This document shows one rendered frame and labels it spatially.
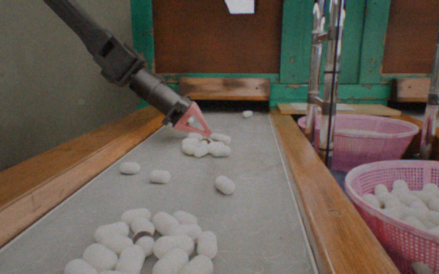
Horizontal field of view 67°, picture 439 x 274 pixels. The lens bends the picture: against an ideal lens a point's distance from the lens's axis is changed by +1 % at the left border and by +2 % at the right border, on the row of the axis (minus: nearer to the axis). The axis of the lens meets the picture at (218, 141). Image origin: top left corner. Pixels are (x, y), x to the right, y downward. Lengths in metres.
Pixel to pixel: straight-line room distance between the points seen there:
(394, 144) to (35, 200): 0.66
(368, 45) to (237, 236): 0.92
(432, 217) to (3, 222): 0.48
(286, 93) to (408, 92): 0.36
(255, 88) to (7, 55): 1.83
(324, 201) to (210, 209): 0.13
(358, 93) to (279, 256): 0.90
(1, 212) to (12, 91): 2.15
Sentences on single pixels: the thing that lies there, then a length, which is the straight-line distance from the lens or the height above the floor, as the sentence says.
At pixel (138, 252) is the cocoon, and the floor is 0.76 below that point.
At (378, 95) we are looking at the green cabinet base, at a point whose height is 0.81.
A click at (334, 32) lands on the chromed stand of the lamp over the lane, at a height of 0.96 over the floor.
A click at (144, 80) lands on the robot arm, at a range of 0.73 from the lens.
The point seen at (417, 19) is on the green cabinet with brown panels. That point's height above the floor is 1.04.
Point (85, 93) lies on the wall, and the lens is 2.26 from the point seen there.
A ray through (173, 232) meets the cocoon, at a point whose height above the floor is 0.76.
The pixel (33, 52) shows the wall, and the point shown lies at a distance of 2.43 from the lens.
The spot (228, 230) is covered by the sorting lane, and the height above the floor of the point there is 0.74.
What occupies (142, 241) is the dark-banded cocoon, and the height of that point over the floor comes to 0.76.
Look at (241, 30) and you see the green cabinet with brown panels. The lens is 1.14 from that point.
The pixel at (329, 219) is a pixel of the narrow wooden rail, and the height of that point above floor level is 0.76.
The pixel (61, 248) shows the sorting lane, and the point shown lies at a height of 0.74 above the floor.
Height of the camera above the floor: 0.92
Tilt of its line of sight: 14 degrees down
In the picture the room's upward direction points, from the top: straight up
